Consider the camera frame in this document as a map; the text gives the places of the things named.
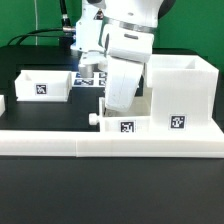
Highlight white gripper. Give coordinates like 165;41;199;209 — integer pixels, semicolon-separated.
103;24;154;112

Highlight white drawer cabinet box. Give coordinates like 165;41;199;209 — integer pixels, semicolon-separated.
136;54;222;135

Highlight white front drawer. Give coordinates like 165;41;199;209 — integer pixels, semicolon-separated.
89;97;150;133

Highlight white drawer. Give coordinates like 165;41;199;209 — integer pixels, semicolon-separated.
14;70;72;102
89;97;150;133

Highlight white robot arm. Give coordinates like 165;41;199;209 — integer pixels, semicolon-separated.
71;0;176;112

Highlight white rear drawer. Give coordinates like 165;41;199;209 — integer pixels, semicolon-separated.
14;70;72;102

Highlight white marker tag plate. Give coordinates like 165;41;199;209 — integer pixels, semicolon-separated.
72;72;106;88

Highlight white L-shaped fence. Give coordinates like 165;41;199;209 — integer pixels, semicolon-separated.
0;94;224;158

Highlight black thick cable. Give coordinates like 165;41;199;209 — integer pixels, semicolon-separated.
7;0;77;47

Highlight thin white cable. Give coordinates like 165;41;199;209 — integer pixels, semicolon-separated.
34;0;39;46

